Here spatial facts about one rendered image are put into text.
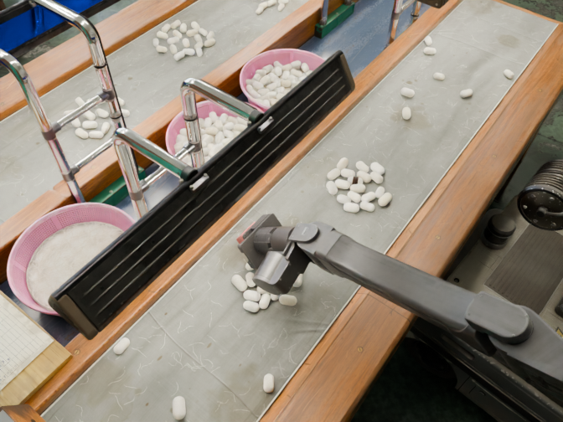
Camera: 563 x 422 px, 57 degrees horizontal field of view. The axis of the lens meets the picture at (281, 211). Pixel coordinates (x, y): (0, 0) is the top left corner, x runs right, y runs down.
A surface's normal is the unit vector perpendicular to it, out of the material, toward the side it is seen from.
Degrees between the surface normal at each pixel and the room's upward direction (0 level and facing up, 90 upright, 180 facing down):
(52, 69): 0
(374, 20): 0
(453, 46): 0
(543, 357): 37
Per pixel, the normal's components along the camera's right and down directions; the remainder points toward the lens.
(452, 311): -0.66, -0.59
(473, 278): 0.02, -0.62
